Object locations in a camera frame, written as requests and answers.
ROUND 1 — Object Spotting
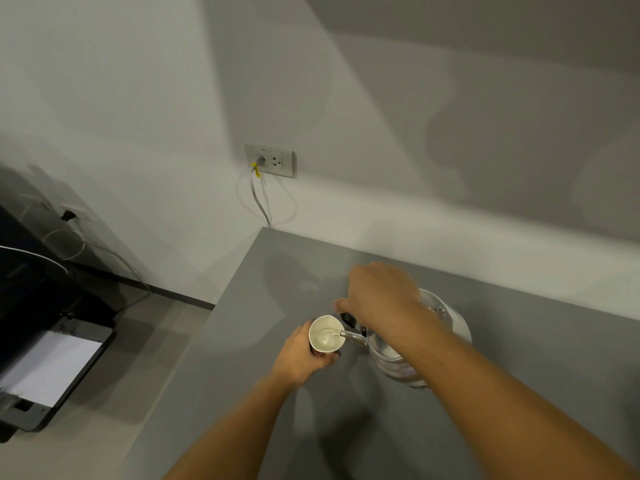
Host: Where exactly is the thin white cable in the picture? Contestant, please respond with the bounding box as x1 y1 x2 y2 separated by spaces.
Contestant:
42 226 152 296

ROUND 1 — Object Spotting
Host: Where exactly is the white kettle base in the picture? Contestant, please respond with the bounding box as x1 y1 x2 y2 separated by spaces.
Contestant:
417 288 473 348

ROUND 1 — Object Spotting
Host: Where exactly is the person's left hand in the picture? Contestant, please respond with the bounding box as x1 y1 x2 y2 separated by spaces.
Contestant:
270 322 342 392

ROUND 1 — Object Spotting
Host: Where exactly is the glass electric kettle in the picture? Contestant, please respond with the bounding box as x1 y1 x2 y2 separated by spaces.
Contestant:
339 312 437 390

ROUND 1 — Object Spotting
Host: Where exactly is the person's right hand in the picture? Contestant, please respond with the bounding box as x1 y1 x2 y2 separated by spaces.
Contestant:
333 261 427 347

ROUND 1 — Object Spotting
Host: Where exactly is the white curved cable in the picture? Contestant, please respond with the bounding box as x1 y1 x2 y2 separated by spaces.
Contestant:
0 245 69 274

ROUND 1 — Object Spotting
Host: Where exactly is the white paper sheet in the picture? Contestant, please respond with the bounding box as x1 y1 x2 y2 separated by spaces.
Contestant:
0 329 104 409

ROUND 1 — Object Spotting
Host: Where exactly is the black printer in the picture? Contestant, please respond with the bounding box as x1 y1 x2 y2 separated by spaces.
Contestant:
0 204 117 444

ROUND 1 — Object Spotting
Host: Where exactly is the person's left forearm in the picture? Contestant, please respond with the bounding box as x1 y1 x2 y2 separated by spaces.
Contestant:
163 376 297 480

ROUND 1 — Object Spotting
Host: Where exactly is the white paper cup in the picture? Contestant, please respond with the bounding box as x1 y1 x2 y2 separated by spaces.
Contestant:
308 315 345 357

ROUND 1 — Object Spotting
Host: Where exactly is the person's right forearm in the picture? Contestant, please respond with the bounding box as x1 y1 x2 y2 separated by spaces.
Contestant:
387 322 640 480

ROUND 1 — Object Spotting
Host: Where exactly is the grey power cable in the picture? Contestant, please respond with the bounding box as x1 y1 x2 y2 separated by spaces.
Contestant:
248 167 274 228

